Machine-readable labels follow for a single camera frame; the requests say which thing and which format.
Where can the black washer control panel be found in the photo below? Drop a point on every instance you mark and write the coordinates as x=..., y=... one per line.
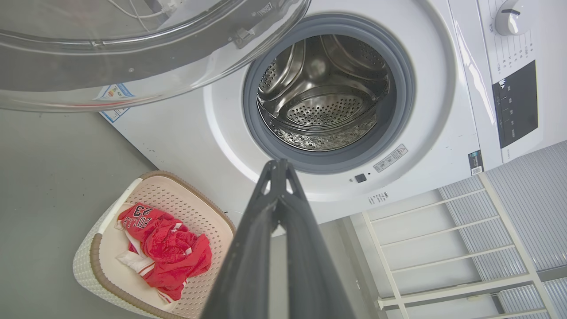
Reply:
x=516, y=106

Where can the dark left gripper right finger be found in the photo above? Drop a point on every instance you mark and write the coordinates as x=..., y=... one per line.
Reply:
x=310, y=266

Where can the round black glass washer door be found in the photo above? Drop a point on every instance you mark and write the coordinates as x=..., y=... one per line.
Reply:
x=66, y=71

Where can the white rectangular instruction sticker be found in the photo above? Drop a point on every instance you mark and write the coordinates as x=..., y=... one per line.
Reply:
x=390, y=157

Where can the steel perforated washer drum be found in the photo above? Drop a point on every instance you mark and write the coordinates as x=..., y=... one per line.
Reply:
x=323, y=106

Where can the white metal frame rack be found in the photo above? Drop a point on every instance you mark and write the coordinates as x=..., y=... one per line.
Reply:
x=456, y=290

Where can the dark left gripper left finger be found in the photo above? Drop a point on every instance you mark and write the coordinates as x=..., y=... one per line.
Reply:
x=248, y=274

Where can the white front-load washing machine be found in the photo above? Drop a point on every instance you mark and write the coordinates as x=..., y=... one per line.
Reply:
x=443, y=110

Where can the white woven-rim laundry basket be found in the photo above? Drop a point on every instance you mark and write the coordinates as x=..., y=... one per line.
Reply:
x=190, y=208

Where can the white round control knob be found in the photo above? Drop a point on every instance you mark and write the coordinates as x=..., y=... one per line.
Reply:
x=511, y=17

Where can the red basketball jersey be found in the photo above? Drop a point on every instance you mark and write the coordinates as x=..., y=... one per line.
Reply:
x=168, y=248

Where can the blue energy label sticker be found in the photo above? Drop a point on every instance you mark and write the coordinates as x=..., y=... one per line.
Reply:
x=113, y=115

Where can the small QR code sticker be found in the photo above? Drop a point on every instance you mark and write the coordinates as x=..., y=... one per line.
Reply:
x=475, y=163

